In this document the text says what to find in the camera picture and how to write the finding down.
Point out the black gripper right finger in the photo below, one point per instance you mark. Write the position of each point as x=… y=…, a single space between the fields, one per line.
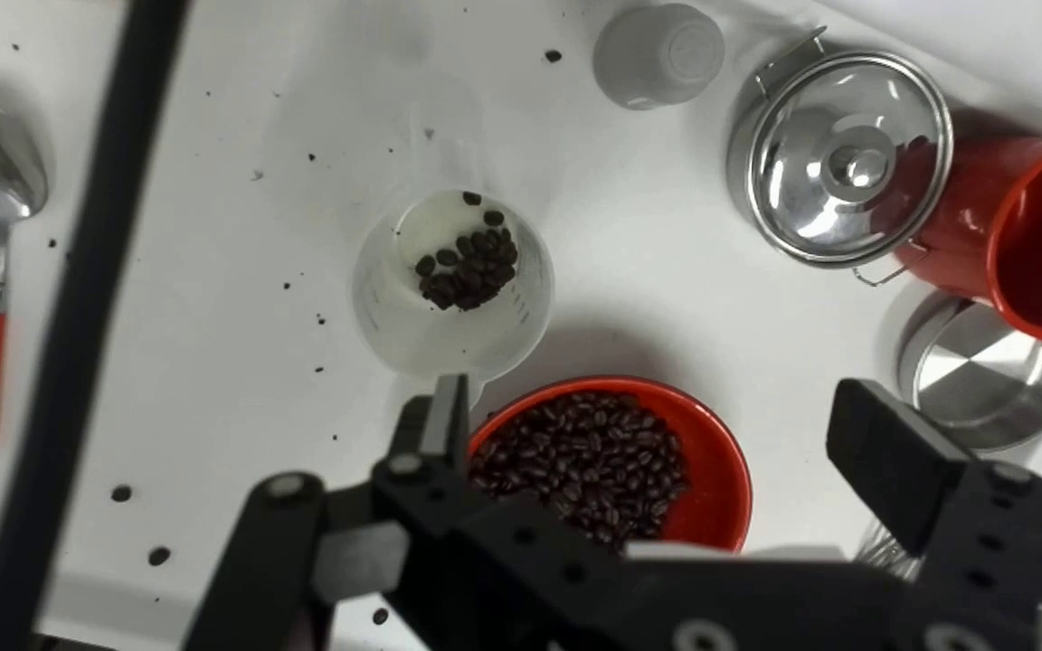
x=895 y=463

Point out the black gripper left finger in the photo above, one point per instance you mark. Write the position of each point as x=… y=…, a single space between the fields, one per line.
x=444 y=428

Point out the clear plastic measuring cup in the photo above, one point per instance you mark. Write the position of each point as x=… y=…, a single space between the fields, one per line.
x=424 y=330

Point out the small coffee bean heap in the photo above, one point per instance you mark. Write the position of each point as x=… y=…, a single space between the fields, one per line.
x=470 y=268

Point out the red bowl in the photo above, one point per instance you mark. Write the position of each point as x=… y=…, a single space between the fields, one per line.
x=722 y=482

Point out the small round steel dish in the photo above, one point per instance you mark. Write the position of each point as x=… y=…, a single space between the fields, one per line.
x=993 y=372

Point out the large coffee bean heap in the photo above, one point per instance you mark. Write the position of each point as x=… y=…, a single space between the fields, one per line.
x=588 y=463

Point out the white plastic tray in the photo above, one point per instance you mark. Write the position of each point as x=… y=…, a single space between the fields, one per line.
x=245 y=238

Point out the small lidded steel pot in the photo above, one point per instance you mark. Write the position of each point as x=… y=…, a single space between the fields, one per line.
x=841 y=156

